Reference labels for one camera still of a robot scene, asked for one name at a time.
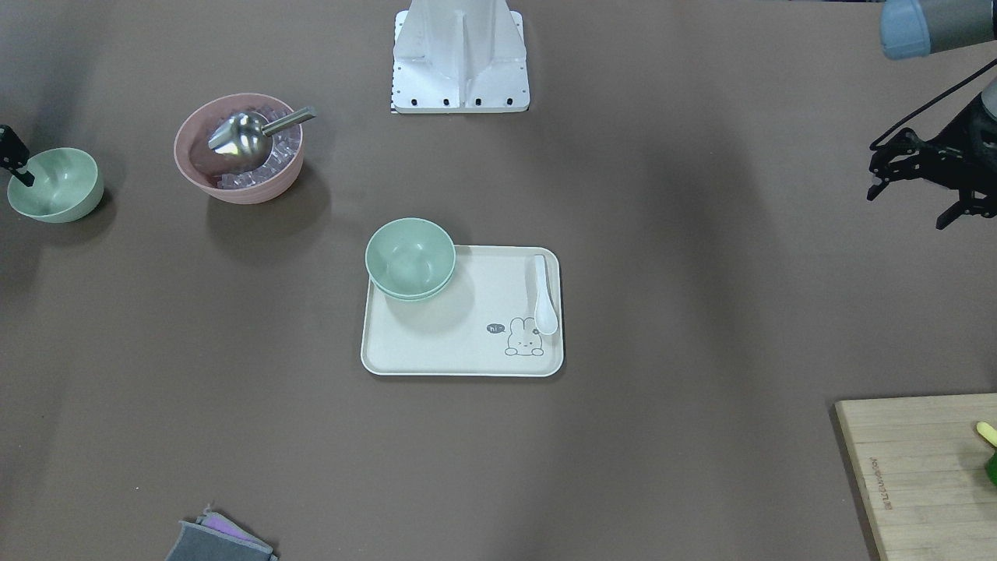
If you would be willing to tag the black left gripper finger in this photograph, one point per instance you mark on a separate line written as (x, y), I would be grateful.
(951, 214)

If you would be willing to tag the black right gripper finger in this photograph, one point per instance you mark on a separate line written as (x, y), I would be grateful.
(23, 175)

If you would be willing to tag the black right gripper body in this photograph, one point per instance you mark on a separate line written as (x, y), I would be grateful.
(9, 148)

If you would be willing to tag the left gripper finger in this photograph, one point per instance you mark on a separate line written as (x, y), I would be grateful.
(876, 189)

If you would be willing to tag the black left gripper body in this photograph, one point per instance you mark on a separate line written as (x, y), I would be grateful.
(945, 153)

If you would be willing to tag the green bowl robot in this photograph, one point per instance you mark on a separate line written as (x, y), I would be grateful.
(67, 186)
(410, 247)

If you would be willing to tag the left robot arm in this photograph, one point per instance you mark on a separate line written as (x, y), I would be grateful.
(910, 29)

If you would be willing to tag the pink bowl with ice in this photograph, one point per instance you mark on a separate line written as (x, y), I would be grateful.
(231, 182)

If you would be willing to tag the metal ice scoop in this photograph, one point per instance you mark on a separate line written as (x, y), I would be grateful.
(246, 136)

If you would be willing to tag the yellow plastic knife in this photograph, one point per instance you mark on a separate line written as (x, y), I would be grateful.
(987, 432)

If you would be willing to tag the wooden cutting board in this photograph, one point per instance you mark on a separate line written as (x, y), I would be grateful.
(920, 468)

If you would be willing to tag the green lime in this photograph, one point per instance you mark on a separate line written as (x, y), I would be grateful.
(990, 469)

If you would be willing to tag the white ceramic spoon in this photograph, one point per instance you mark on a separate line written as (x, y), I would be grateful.
(545, 315)

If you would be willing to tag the purple cloth under grey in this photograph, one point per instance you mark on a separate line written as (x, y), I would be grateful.
(218, 522)

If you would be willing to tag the green bowl on tray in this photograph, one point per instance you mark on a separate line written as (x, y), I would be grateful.
(410, 289)

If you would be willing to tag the grey folded cloth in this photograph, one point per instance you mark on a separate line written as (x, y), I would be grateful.
(202, 542)

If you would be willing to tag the cream rabbit tray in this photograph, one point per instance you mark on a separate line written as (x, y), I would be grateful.
(480, 324)

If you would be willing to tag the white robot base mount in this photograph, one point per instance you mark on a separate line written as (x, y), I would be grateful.
(459, 57)

